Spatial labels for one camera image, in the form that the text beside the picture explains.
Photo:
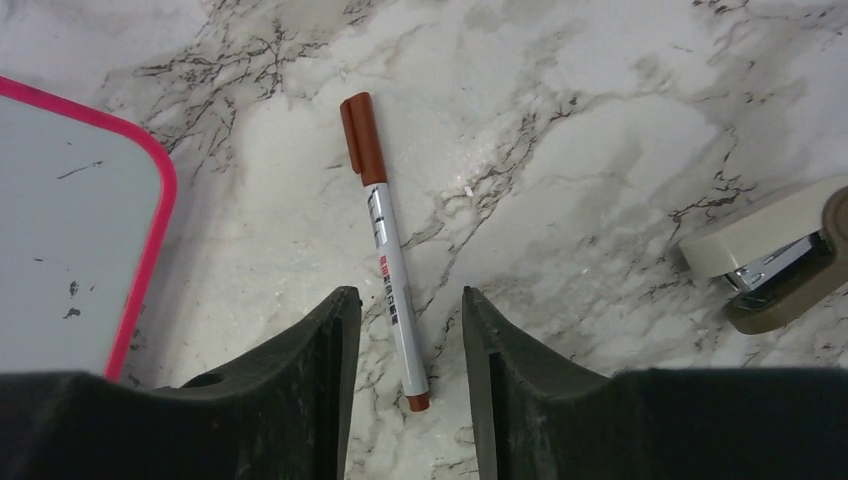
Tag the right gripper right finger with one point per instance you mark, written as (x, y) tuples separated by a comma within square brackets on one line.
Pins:
[(538, 415)]

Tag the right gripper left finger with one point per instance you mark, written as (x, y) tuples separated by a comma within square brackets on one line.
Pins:
[(279, 411)]

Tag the white marker pen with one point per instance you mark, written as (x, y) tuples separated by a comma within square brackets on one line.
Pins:
[(399, 306)]

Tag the red framed whiteboard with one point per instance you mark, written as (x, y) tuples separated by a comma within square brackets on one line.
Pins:
[(86, 199)]

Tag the red marker cap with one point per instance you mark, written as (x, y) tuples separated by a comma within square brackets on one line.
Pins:
[(362, 139)]

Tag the beige mini stapler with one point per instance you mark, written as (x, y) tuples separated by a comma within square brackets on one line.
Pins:
[(781, 255)]

